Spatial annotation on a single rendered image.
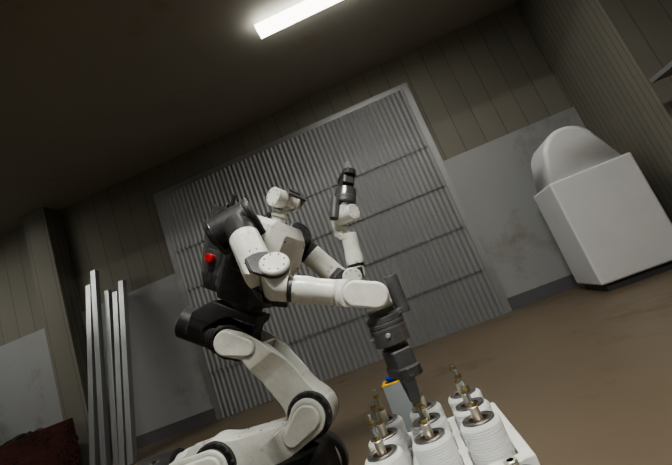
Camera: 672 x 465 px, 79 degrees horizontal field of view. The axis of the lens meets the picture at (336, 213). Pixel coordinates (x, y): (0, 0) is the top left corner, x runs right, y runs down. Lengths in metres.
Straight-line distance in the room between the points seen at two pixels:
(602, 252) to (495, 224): 1.06
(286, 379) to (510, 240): 3.26
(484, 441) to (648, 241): 2.93
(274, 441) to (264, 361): 0.24
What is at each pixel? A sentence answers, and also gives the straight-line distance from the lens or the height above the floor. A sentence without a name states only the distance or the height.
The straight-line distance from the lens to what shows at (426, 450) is 1.06.
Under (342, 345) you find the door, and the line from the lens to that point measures 4.28.
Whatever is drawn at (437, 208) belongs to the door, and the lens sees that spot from 4.24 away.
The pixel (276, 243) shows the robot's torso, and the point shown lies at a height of 0.86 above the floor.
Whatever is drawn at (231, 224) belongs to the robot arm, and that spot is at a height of 0.92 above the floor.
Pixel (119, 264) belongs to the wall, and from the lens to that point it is 5.37.
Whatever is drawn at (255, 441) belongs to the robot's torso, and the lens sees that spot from 1.50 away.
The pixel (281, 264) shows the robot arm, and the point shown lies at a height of 0.75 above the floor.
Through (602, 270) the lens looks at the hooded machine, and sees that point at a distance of 3.68.
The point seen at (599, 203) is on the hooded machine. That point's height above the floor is 0.62.
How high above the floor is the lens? 0.59
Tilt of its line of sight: 12 degrees up
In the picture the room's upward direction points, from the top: 21 degrees counter-clockwise
